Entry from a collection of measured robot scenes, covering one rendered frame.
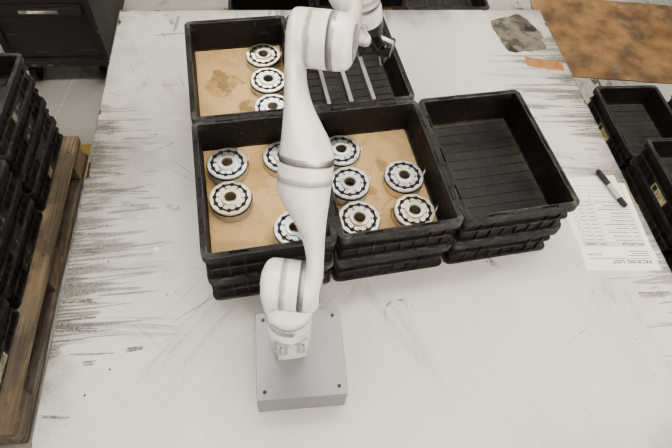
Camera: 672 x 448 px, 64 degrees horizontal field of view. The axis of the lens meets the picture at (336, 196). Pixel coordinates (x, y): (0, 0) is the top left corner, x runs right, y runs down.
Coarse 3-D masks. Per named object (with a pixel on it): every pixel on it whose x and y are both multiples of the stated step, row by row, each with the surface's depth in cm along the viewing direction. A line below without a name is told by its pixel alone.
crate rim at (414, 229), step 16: (320, 112) 140; (336, 112) 141; (416, 112) 142; (432, 144) 136; (448, 192) 128; (336, 208) 123; (336, 224) 120; (416, 224) 122; (432, 224) 122; (448, 224) 122; (352, 240) 119; (368, 240) 121
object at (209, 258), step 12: (204, 120) 135; (216, 120) 136; (228, 120) 136; (240, 120) 136; (252, 120) 137; (192, 132) 133; (204, 216) 119; (204, 228) 117; (204, 240) 116; (300, 240) 117; (336, 240) 120; (204, 252) 114; (216, 252) 114; (228, 252) 114; (240, 252) 115; (252, 252) 115; (264, 252) 116; (276, 252) 117; (288, 252) 118
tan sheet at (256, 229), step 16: (256, 160) 142; (208, 176) 138; (256, 176) 139; (272, 176) 139; (208, 192) 135; (256, 192) 136; (272, 192) 136; (208, 208) 132; (256, 208) 133; (272, 208) 133; (224, 224) 130; (240, 224) 130; (256, 224) 130; (272, 224) 131; (224, 240) 127; (240, 240) 128; (256, 240) 128; (272, 240) 128
